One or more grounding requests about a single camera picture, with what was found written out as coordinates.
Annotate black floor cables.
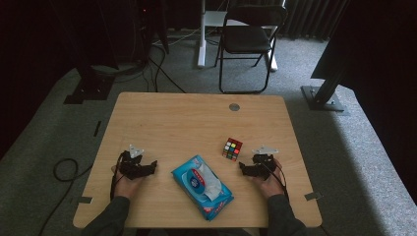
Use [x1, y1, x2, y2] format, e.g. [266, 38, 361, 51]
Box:
[144, 42, 187, 94]

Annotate black stand with base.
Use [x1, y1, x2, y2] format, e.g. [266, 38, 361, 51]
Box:
[48, 0, 120, 105]

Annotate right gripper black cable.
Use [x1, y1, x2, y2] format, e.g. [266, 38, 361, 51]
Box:
[261, 160, 291, 203]

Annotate person's left hand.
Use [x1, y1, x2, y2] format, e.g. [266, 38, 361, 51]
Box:
[110, 164, 143, 200]

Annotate white desk frame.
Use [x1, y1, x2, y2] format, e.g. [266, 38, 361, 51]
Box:
[197, 0, 287, 73]

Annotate colourful puzzle cube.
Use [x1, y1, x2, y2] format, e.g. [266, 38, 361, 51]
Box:
[221, 137, 244, 162]

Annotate black folding chair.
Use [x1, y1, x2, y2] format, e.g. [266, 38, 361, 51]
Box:
[214, 3, 289, 95]

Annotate dark pleated curtain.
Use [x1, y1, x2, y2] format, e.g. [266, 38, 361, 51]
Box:
[280, 0, 349, 42]

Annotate black tape strip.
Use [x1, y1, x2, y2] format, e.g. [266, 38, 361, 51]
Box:
[92, 120, 103, 138]

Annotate blue wet wipes pack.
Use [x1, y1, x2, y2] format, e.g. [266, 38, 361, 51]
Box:
[170, 154, 235, 222]

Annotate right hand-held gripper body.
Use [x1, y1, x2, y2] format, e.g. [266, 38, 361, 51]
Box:
[251, 146, 278, 182]

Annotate dark equipment rack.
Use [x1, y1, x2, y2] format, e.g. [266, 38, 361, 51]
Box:
[130, 0, 170, 67]

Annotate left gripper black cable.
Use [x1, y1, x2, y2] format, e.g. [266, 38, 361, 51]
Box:
[109, 151, 128, 202]

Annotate white floor cable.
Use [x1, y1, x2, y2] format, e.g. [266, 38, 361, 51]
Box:
[151, 27, 202, 47]

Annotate black beam stand with plate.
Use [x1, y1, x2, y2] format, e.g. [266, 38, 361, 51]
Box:
[300, 32, 350, 117]

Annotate person's right hand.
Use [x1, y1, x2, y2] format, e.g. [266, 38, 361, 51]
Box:
[254, 158, 285, 200]

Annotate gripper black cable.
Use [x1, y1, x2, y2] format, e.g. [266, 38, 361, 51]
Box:
[261, 160, 291, 203]
[109, 151, 128, 202]

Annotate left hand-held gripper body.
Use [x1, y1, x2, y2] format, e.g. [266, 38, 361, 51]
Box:
[117, 144, 148, 181]

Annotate black looped floor cable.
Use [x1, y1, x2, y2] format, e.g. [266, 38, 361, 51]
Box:
[37, 157, 95, 236]

